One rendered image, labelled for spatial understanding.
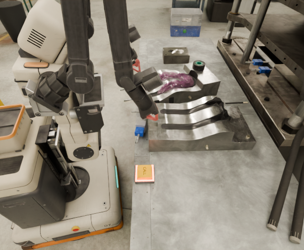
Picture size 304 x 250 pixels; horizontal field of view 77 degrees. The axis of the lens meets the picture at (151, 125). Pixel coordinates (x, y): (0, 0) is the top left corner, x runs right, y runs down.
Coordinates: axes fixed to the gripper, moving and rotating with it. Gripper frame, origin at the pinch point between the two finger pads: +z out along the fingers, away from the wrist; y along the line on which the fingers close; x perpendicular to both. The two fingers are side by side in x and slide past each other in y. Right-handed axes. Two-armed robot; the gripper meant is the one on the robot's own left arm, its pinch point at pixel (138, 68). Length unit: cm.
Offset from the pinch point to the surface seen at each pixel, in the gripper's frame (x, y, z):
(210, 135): -17, -50, 18
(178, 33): -74, 286, 142
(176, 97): -11.8, -13.4, 21.7
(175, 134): -3.5, -44.1, 13.9
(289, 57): -78, -15, 34
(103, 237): 79, -54, 72
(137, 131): 13.1, -34.3, 10.7
